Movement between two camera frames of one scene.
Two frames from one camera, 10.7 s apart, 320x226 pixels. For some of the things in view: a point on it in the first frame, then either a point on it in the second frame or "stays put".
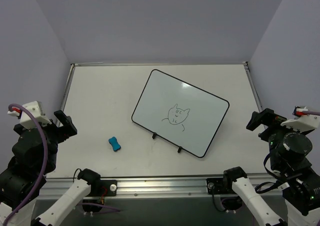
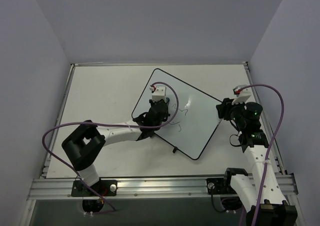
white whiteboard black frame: x=182 y=114 stays put
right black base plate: x=215 y=184 stays put
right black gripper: x=261 y=121 to x=225 y=108
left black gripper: x=63 y=126 to x=160 y=108
